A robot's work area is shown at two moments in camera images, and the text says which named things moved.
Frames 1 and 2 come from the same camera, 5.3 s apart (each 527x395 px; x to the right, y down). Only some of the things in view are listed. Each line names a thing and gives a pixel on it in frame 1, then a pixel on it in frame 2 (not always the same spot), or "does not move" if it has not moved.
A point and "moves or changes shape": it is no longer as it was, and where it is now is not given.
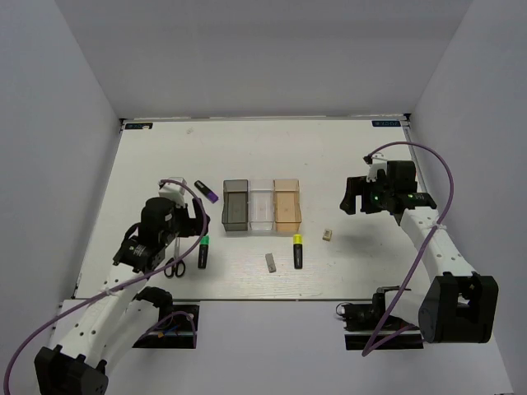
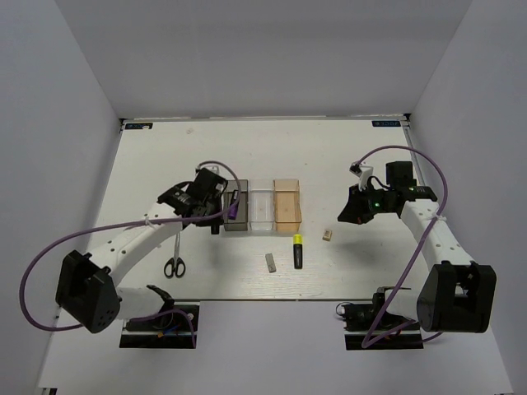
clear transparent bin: [261, 204] does not move
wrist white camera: [378, 162] → [363, 172]
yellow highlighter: [298, 239] does not move
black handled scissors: [178, 268] does not move
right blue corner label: [386, 123] does not move
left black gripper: [191, 225] → [212, 222]
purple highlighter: [206, 191] moves or changes shape
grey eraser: [270, 262] does not move
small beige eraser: [327, 235] does not move
